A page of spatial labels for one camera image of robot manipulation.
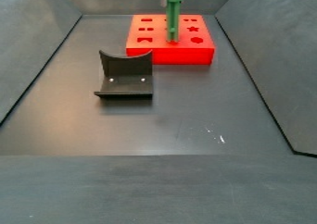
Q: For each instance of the red block with shaped holes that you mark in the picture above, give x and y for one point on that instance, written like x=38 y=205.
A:
x=194 y=48

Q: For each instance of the green three prong peg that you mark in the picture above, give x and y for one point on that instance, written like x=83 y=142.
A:
x=171 y=18

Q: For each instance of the black curved plastic holder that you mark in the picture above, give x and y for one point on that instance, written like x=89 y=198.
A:
x=127 y=75

